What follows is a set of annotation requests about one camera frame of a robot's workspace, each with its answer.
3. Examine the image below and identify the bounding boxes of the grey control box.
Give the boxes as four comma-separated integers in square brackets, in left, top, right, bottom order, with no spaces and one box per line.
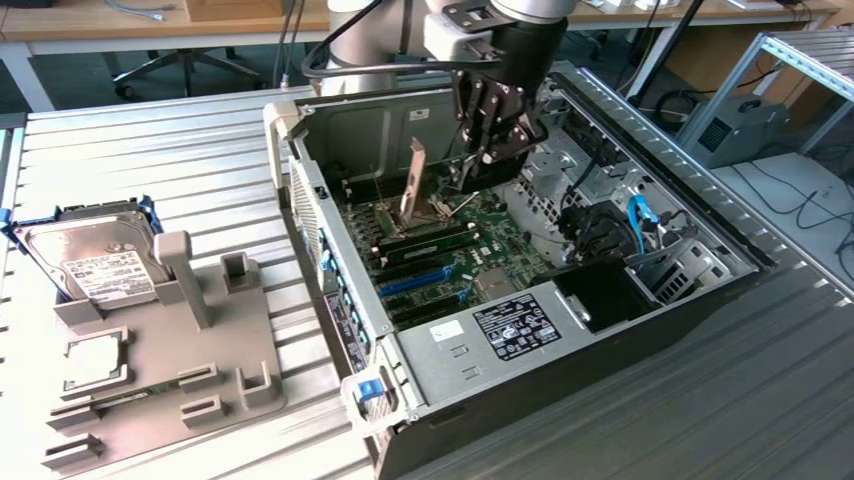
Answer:
[693,94,794,170]

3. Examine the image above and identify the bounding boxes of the CPU socket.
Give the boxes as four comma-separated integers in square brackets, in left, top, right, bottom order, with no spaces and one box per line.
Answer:
[375,192,443,237]

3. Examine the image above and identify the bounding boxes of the silver disk bay cage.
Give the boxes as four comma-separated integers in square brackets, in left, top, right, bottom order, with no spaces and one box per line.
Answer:
[519,82,762,307]

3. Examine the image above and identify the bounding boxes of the black RAM stick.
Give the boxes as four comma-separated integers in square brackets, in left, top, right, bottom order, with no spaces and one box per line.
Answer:
[375,222,484,267]

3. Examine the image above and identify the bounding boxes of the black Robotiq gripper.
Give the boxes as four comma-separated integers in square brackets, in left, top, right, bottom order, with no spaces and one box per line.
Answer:
[444,17,570,189]

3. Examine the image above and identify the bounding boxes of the silver chipset heatsink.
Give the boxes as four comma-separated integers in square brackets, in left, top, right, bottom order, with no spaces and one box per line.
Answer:
[472,268,520,297]

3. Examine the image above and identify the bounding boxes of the Nvidia Quadro graphics card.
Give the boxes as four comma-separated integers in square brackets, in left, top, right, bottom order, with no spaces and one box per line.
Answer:
[398,137,523,225]

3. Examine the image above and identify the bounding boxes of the black office chair base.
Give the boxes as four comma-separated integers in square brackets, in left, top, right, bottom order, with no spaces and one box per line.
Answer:
[567,28,610,64]

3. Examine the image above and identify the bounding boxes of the blue expansion slot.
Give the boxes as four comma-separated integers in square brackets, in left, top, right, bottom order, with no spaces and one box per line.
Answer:
[376,266,458,298]

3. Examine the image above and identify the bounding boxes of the blue SATA wire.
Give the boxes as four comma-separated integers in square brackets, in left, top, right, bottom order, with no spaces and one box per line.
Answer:
[624,192,654,256]

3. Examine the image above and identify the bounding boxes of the blue disk caddy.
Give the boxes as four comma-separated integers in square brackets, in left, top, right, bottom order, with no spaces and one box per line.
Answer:
[0,195,167,242]

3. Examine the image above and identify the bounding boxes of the silver CPU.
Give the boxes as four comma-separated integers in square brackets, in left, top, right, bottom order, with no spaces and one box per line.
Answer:
[63,333,129,392]

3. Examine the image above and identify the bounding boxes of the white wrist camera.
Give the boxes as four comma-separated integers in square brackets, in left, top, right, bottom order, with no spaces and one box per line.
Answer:
[423,2,508,65]

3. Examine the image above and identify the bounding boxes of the black power wire bundle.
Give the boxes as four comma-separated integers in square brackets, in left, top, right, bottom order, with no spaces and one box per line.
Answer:
[558,202,632,264]

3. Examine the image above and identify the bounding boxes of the blue case latch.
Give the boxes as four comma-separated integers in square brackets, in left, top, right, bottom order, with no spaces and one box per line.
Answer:
[351,378,387,402]

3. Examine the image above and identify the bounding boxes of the silver power supply unit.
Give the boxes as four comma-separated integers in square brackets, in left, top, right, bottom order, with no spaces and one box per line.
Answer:
[394,280,592,410]

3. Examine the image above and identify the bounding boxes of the black camera cable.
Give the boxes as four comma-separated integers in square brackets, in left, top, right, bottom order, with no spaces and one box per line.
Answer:
[299,0,503,80]

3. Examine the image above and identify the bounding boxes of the silver hard disk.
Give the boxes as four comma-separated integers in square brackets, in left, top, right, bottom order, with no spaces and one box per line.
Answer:
[12,208,167,312]

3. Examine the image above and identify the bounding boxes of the aluminium slat table frame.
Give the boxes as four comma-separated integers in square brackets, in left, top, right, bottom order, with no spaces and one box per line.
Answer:
[674,28,854,301]

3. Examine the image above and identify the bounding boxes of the brown cardboard box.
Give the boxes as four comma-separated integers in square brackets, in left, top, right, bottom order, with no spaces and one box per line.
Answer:
[184,0,283,22]

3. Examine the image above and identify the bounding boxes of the light grey network cable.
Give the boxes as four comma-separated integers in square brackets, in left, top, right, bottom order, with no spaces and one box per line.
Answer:
[104,0,180,22]

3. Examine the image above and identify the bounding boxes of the open black PC case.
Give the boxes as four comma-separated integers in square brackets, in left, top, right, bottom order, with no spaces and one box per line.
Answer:
[263,59,779,480]

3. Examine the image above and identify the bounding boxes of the grey office chair base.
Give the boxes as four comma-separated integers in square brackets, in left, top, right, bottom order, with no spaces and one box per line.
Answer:
[109,47,266,100]

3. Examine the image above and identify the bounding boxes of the grey parts rack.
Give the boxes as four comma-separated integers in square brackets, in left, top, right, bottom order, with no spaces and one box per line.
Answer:
[43,230,290,474]

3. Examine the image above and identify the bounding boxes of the green motherboard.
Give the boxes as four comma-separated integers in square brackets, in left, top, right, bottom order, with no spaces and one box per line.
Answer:
[338,167,568,332]

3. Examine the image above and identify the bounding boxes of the green RAM stick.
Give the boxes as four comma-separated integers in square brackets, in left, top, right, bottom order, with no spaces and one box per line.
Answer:
[92,379,185,406]

